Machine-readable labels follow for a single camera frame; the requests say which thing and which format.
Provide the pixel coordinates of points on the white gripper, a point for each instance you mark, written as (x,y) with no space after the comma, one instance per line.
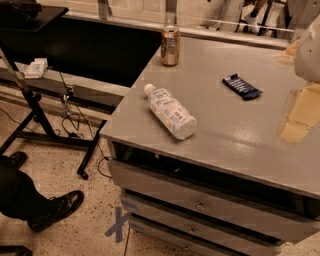
(309,53)

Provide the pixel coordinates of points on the blue labelled plastic bottle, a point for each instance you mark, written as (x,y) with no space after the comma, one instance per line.
(175,117)

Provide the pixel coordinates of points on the orange soda can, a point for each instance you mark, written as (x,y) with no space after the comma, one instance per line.
(170,45)

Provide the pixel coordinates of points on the dark blue snack bar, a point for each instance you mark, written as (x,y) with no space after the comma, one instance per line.
(241,87)

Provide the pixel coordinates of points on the background white sneaker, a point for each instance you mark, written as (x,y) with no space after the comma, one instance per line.
(252,22)

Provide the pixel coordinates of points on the grey drawer cabinet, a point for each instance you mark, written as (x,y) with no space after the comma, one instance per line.
(235,148)

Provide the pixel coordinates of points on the top grey drawer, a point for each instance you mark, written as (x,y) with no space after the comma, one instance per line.
(238,211)

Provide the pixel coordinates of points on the grey drawer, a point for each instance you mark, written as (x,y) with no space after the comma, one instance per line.
(176,238)
(238,211)
(237,240)

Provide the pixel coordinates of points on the bottom grey drawer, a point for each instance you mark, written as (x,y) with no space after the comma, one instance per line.
(176,238)

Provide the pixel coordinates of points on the middle grey drawer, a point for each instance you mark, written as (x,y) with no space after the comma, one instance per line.
(237,240)

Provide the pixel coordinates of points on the white tissue pack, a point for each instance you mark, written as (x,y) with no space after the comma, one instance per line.
(36,68)

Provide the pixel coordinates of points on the black metal stand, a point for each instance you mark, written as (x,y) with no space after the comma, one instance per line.
(38,115)

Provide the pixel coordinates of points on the right black leather shoe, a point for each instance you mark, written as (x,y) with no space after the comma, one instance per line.
(62,208)

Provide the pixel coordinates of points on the black leather shoe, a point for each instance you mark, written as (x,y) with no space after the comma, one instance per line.
(14,161)
(62,208)

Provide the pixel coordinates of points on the black desk top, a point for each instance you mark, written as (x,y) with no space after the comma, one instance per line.
(27,15)

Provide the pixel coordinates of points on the left black leather shoe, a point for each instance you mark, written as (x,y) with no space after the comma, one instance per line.
(14,161)

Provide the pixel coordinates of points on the dark trouser leg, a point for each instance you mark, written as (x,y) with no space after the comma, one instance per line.
(19,197)

